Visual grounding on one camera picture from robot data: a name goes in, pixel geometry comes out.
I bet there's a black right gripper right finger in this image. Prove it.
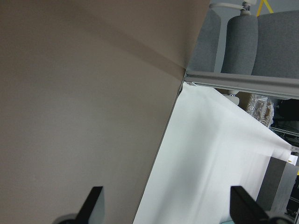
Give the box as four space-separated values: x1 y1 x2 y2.
230 186 269 224

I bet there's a white hanging cloth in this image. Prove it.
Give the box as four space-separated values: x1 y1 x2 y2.
134 84 291 224

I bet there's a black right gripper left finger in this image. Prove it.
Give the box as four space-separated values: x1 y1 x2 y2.
75 186 105 224

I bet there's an aluminium frame rail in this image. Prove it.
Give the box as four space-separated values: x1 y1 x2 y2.
184 71 299 99

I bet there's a grey office chair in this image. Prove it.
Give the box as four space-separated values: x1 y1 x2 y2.
187 0 299 79

